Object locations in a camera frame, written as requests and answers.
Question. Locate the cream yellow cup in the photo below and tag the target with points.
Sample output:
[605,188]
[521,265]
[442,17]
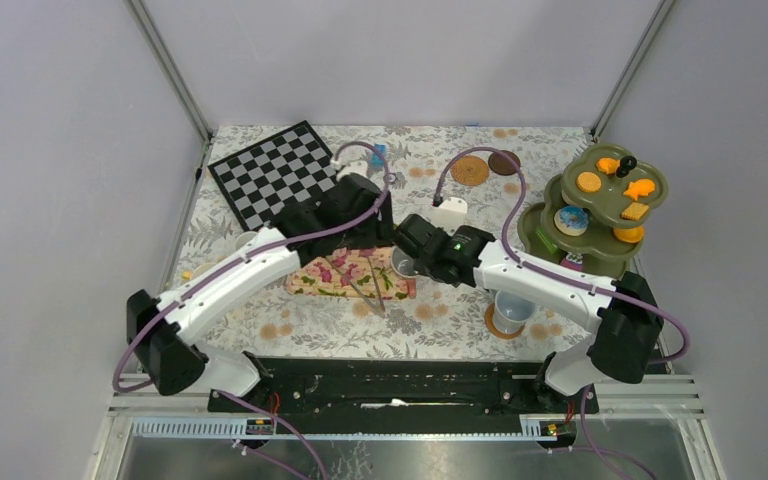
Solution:
[189,275]

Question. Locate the round brown cookie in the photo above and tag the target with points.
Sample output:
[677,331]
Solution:
[588,182]

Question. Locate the white mug with red handle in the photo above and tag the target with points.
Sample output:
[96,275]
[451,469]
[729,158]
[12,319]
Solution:
[403,264]

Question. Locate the small pink handled cup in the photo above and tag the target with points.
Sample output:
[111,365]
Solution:
[243,239]

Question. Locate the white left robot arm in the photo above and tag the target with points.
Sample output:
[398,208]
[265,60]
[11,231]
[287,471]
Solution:
[165,332]

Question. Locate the green three-tier stand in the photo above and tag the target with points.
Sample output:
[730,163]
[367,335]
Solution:
[603,253]

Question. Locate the blue donut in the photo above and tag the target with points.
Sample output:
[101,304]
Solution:
[571,220]

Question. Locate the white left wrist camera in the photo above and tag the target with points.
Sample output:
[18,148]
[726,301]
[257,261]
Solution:
[356,167]

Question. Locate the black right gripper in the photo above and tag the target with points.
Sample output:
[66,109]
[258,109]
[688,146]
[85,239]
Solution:
[420,265]

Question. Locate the orange fish cookie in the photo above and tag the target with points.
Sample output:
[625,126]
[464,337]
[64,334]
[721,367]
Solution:
[640,188]

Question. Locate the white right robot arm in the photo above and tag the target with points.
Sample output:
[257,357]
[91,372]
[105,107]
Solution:
[622,322]

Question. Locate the floral serving tray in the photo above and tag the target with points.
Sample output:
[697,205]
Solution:
[352,273]

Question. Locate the white mug front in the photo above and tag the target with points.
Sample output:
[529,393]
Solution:
[512,305]

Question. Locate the blue toy brick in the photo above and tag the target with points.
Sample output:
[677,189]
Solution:
[381,151]

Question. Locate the black white checkerboard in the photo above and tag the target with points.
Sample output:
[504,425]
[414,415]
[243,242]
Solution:
[291,165]

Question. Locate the square orange cracker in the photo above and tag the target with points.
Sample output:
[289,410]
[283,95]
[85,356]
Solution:
[635,211]

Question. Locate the dark brown coaster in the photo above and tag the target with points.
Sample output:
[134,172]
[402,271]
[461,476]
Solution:
[504,163]

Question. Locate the plain orange coaster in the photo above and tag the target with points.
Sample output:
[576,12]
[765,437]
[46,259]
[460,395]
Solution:
[501,326]

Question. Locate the purple cake slice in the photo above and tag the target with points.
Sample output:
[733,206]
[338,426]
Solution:
[573,261]

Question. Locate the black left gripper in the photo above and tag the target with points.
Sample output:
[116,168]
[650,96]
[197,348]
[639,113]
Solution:
[379,229]

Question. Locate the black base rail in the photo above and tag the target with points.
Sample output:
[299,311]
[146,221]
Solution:
[391,397]

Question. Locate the woven tan coaster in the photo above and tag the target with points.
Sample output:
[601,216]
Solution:
[470,170]

